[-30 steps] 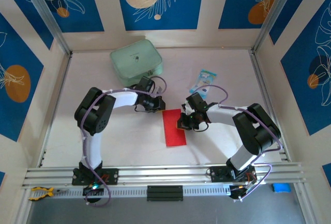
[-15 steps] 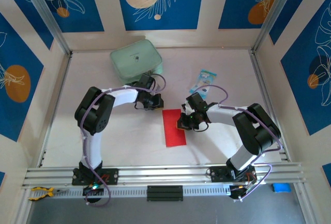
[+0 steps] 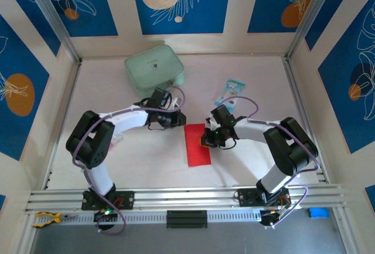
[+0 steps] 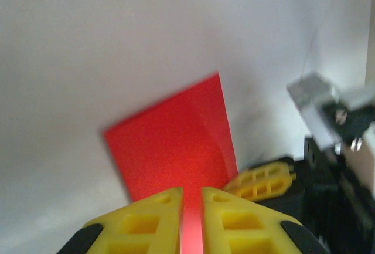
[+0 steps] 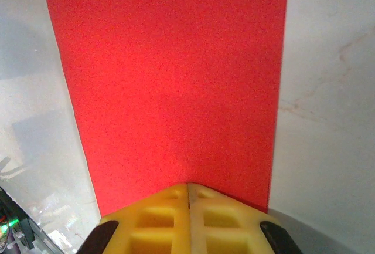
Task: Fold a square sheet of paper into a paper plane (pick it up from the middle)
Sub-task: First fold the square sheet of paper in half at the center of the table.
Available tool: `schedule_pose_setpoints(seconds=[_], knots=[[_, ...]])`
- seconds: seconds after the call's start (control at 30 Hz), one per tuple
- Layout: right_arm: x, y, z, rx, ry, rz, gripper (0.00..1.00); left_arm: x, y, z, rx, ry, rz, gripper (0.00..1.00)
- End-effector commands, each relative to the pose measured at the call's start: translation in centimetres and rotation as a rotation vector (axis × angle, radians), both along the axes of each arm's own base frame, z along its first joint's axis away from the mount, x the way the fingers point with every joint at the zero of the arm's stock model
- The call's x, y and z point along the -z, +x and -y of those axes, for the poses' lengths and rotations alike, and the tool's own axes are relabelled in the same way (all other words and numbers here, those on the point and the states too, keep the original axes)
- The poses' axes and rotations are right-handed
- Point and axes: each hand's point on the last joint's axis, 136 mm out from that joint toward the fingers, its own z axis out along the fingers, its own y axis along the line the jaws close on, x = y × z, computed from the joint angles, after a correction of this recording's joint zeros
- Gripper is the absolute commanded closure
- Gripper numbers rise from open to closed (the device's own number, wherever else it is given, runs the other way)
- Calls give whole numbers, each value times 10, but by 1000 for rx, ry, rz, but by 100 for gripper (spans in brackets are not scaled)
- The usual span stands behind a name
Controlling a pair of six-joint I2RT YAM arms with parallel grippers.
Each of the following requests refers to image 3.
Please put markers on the red square paper sheet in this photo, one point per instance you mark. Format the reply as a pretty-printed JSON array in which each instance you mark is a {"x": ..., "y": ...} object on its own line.
[{"x": 196, "y": 154}]

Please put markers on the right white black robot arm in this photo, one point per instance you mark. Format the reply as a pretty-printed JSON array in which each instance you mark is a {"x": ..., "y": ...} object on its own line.
[{"x": 290, "y": 151}]

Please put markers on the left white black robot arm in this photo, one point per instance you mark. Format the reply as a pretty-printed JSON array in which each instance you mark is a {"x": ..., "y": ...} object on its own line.
[{"x": 96, "y": 148}]

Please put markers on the blue white snack packet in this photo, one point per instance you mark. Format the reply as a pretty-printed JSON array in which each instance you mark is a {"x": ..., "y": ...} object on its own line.
[{"x": 231, "y": 89}]

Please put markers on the mint green zip pouch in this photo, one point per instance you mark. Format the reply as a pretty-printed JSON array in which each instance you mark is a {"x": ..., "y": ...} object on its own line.
[{"x": 152, "y": 69}]

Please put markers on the small black controller board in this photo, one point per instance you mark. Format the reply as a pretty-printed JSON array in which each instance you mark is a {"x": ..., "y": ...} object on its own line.
[
  {"x": 272, "y": 217},
  {"x": 105, "y": 220}
]

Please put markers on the small blue block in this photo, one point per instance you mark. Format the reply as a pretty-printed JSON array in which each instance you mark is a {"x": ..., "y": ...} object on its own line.
[{"x": 318, "y": 213}]

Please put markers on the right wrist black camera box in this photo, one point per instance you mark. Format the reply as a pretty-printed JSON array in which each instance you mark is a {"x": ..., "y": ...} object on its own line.
[{"x": 222, "y": 114}]

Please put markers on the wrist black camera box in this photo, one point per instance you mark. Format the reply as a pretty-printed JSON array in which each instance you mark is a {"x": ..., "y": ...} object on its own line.
[
  {"x": 222, "y": 114},
  {"x": 159, "y": 97}
]

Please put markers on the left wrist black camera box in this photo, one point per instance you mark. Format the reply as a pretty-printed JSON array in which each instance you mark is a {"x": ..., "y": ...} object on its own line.
[{"x": 159, "y": 97}]

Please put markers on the aluminium cross rail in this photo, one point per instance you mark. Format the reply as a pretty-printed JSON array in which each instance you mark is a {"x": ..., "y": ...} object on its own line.
[{"x": 187, "y": 196}]

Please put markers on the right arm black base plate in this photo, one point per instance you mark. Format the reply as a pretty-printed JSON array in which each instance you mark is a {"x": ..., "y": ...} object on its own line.
[{"x": 247, "y": 197}]

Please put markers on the black ribbed bracket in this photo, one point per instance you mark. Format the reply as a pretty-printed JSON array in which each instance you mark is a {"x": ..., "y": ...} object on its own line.
[{"x": 187, "y": 219}]

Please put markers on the aluminium side rail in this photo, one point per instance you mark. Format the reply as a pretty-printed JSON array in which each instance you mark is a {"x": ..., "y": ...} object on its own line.
[
  {"x": 300, "y": 104},
  {"x": 65, "y": 119}
]

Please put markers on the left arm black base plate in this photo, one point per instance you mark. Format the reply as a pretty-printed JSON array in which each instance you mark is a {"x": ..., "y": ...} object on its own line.
[{"x": 126, "y": 199}]

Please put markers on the aluminium frame post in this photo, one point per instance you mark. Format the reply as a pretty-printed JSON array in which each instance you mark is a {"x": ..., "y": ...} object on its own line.
[
  {"x": 307, "y": 16},
  {"x": 55, "y": 16}
]

